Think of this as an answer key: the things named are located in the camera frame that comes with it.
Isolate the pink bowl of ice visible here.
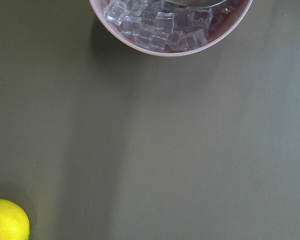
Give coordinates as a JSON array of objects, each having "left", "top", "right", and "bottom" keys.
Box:
[{"left": 89, "top": 0, "right": 252, "bottom": 57}]

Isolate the metal ice scoop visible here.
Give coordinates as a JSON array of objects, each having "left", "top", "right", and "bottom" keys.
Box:
[{"left": 166, "top": 0, "right": 227, "bottom": 9}]

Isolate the yellow lemon near board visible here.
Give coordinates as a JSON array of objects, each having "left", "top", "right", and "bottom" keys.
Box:
[{"left": 0, "top": 198, "right": 30, "bottom": 240}]

